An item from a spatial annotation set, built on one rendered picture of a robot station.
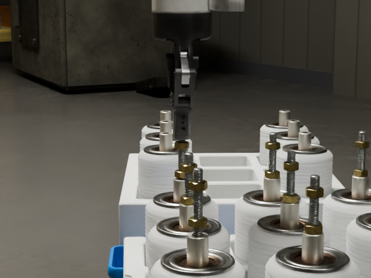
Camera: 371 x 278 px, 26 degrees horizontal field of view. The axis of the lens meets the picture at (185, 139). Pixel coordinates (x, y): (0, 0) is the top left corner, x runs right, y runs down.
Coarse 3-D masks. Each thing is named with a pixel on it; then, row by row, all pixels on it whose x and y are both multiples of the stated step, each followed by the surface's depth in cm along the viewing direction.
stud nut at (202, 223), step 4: (192, 216) 81; (188, 220) 80; (192, 220) 80; (196, 220) 80; (200, 220) 80; (204, 220) 80; (188, 224) 81; (192, 224) 80; (196, 224) 80; (200, 224) 80; (204, 224) 80
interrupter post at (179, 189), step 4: (176, 180) 103; (180, 180) 103; (176, 184) 103; (180, 184) 103; (176, 188) 104; (180, 188) 103; (176, 192) 104; (180, 192) 103; (176, 196) 104; (180, 196) 103; (176, 200) 104; (180, 200) 104
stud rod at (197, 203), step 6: (198, 168) 80; (198, 174) 79; (198, 180) 80; (198, 192) 80; (198, 198) 80; (198, 204) 80; (198, 210) 80; (198, 216) 80; (198, 228) 80; (198, 234) 81
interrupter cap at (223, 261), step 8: (184, 248) 85; (168, 256) 83; (176, 256) 83; (184, 256) 83; (216, 256) 83; (224, 256) 83; (232, 256) 82; (168, 264) 80; (176, 264) 80; (184, 264) 81; (208, 264) 81; (216, 264) 81; (224, 264) 80; (232, 264) 80; (176, 272) 78; (184, 272) 78; (192, 272) 78; (200, 272) 78; (208, 272) 78; (216, 272) 78; (224, 272) 79
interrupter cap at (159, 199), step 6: (168, 192) 108; (156, 198) 105; (162, 198) 105; (168, 198) 105; (204, 198) 105; (210, 198) 105; (156, 204) 103; (162, 204) 102; (168, 204) 102; (174, 204) 102; (204, 204) 102
